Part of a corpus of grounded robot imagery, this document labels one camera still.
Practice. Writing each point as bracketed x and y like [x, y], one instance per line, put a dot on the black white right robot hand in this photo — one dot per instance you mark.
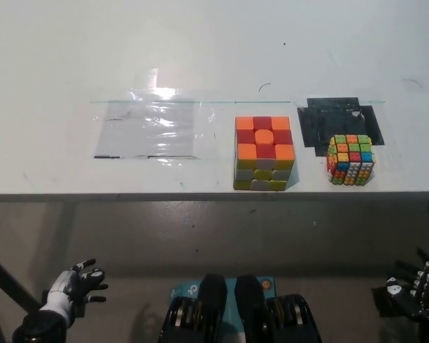
[427, 286]

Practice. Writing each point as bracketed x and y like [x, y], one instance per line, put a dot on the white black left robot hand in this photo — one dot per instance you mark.
[59, 289]

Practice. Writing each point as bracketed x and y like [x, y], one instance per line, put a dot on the small multicoloured studded puzzle cube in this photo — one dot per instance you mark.
[350, 160]

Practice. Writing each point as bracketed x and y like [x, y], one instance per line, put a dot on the black ribbed robot body block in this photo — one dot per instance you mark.
[207, 307]
[257, 311]

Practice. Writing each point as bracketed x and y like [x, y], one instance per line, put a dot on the large orange red puzzle cube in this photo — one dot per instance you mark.
[264, 150]

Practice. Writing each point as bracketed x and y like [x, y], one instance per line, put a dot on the black diagonal support bar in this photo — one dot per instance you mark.
[7, 278]

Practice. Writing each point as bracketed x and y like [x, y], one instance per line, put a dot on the clear plastic sheet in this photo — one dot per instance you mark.
[146, 132]

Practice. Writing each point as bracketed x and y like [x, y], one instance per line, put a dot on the black tape patch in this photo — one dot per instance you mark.
[325, 121]

